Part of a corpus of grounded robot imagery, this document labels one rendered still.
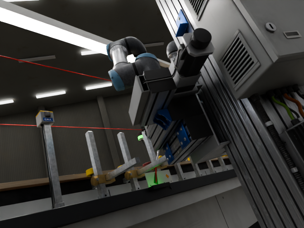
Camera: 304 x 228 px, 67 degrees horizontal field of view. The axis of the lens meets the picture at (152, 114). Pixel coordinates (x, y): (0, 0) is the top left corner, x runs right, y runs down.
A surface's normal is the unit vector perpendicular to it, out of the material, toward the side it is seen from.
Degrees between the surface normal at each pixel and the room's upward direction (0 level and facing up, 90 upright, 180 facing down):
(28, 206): 90
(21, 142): 90
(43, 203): 90
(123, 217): 90
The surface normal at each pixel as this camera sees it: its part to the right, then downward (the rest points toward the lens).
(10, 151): 0.18, -0.45
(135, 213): 0.66, -0.49
